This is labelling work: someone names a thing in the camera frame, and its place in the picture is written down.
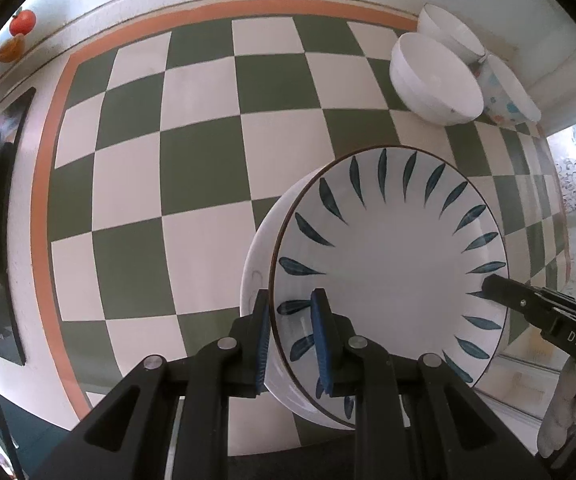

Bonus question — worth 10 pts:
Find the plain white bowl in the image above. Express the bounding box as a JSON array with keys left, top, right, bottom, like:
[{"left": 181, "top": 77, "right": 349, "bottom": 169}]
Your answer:
[{"left": 389, "top": 32, "right": 484, "bottom": 126}]

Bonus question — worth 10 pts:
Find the pastel spotted bowl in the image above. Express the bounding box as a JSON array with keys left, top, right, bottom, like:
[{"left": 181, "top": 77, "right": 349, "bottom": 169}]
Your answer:
[{"left": 474, "top": 53, "right": 542, "bottom": 127}]

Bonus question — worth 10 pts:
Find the blue leaf pattern plate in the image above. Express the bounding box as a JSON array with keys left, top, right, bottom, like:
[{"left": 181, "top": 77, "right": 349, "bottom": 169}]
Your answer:
[{"left": 240, "top": 145, "right": 508, "bottom": 429}]

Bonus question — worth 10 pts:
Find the fruit wall sticker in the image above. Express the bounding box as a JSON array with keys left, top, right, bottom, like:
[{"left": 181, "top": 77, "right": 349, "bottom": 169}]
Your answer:
[{"left": 0, "top": 8, "right": 37, "bottom": 77}]

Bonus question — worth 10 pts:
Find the green checkered table mat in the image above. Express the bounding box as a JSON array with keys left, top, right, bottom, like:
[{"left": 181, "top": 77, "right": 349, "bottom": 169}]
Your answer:
[{"left": 30, "top": 0, "right": 570, "bottom": 419}]

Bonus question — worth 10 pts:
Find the white gloved right hand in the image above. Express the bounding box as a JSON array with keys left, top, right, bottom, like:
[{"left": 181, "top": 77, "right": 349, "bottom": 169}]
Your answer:
[{"left": 538, "top": 358, "right": 576, "bottom": 458}]

